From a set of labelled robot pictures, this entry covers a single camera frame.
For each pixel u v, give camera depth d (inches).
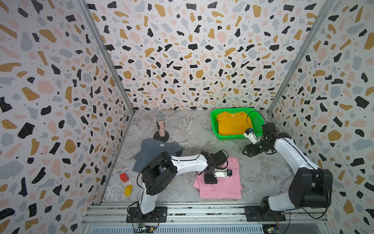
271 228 27.8
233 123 42.0
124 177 32.9
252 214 28.8
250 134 31.4
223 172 29.9
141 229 28.3
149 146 38.4
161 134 38.0
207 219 28.9
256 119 41.8
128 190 31.4
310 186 17.0
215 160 26.9
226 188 32.4
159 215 28.9
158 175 18.5
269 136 25.1
